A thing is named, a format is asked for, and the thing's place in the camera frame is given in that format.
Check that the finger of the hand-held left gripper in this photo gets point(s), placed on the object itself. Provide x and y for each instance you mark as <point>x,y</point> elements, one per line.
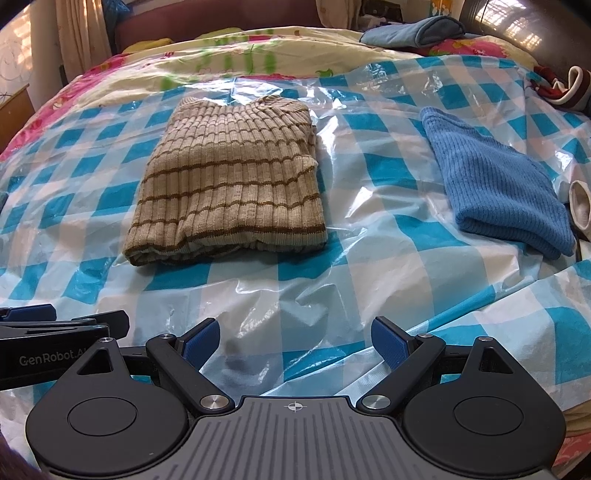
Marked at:
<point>106,318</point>
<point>27,314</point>

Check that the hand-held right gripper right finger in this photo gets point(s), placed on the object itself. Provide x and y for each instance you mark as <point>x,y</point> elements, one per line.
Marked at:
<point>390,344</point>

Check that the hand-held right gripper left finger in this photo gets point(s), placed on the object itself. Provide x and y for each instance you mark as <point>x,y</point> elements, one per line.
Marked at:
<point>203,342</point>

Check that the beige striped knit sweater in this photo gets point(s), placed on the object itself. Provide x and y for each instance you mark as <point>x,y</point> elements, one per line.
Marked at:
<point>221,184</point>

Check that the dark brown cloth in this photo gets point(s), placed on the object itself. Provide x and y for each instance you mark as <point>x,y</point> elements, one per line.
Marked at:
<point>14,461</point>

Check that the blue checked plastic sheet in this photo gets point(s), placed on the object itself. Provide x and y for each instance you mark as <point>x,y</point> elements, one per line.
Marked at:
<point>369,240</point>

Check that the blue knit sweater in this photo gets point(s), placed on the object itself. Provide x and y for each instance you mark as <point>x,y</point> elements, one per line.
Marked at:
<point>494,184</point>

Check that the wooden cabinet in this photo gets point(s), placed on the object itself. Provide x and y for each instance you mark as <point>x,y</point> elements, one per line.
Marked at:
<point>16,110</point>

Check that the white sock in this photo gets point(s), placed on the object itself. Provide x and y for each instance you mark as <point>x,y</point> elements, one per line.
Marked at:
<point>581,203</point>

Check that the yellow green pillow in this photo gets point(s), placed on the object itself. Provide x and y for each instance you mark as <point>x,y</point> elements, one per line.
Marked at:
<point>147,45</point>

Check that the floral bedsheet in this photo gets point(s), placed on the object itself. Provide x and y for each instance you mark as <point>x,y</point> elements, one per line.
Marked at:
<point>207,60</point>

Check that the beige curtain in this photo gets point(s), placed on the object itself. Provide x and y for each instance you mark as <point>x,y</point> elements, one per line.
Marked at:
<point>83,32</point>

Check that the folded light blue cloth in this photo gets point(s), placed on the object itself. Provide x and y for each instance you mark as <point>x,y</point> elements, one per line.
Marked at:
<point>415,32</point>

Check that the blue plastic bag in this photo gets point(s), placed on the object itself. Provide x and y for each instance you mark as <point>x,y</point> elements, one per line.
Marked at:
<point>115,4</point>

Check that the maroon headboard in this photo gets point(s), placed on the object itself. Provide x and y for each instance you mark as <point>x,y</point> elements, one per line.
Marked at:
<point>207,18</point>

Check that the red and white garment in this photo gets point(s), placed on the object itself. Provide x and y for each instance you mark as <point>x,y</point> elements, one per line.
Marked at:
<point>577,87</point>

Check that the dark shiny cylinder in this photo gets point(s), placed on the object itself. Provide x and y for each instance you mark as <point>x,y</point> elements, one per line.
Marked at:
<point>517,32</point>

